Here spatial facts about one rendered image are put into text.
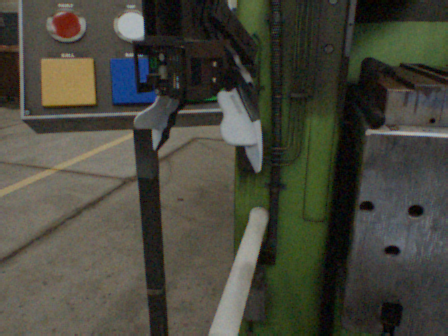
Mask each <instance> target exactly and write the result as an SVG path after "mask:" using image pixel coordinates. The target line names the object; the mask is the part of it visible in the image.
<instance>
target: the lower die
mask: <svg viewBox="0 0 448 336"><path fill-rule="evenodd" d="M424 65H426V66H428V67H434V68H436V69H441V70H443V71H445V72H448V68H445V67H440V66H431V65H428V64H424ZM392 67H394V68H395V70H396V71H397V76H396V79H395V80H394V81H392V77H393V72H392V75H391V76H390V77H389V73H388V75H387V76H385V72H383V73H381V72H382V70H381V71H380V73H379V78H378V83H377V94H376V100H377V103H376V104H377V107H378V108H380V111H382V112H383V114H384V115H385V118H386V121H385V124H399V125H414V126H447V127H448V77H444V76H442V75H438V74H436V73H434V72H429V71H427V70H423V69H421V68H419V67H414V66H412V65H410V64H406V62H400V67H399V66H392ZM430 118H435V120H436V121H435V123H433V124H430V122H429V120H430Z"/></svg>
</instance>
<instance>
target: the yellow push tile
mask: <svg viewBox="0 0 448 336"><path fill-rule="evenodd" d="M41 78H42V105H43V106H44V107H45V108H65V107H86V106H97V95H96V81H95V67H94V61H93V59H41Z"/></svg>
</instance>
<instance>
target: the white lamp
mask: <svg viewBox="0 0 448 336"><path fill-rule="evenodd" d="M118 28H119V30H120V32H121V34H123V35H124V36H126V37H128V38H132V39H134V38H138V37H141V36H142V35H143V34H144V26H143V18H142V16H140V15H138V14H135V13H128V14H125V15H123V16H122V17H120V20H119V22H118Z"/></svg>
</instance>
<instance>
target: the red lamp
mask: <svg viewBox="0 0 448 336"><path fill-rule="evenodd" d="M51 26H52V30H53V32H55V34H56V35H58V36H60V37H61V38H73V37H74V36H77V34H78V33H79V32H80V30H81V28H82V24H81V21H80V19H79V17H78V16H76V15H75V14H72V13H70V12H62V13H58V14H57V15H56V16H54V18H53V19H52V24H51Z"/></svg>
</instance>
